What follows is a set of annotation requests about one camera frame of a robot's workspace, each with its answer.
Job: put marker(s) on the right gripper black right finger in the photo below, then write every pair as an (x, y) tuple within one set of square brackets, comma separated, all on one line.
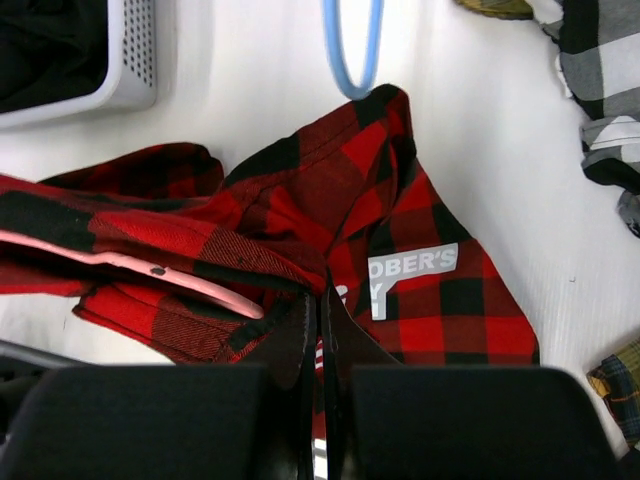
[(387, 420)]

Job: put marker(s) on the light blue wire hanger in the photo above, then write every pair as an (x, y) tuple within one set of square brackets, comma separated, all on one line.
[(352, 32)]

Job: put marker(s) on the grey white plaid shirt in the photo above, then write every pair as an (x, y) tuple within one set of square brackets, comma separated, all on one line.
[(598, 62)]

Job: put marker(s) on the white plastic basket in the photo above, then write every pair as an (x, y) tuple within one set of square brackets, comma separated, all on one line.
[(130, 83)]

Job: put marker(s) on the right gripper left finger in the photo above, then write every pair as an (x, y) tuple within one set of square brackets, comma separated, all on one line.
[(65, 419)]

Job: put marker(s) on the black polo shirt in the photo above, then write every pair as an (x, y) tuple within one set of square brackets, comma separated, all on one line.
[(51, 51)]

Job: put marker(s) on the red black plaid shirt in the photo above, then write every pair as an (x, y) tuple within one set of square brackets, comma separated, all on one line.
[(343, 204)]

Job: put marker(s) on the pink wire hanger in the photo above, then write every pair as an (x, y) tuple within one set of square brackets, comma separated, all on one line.
[(210, 291)]

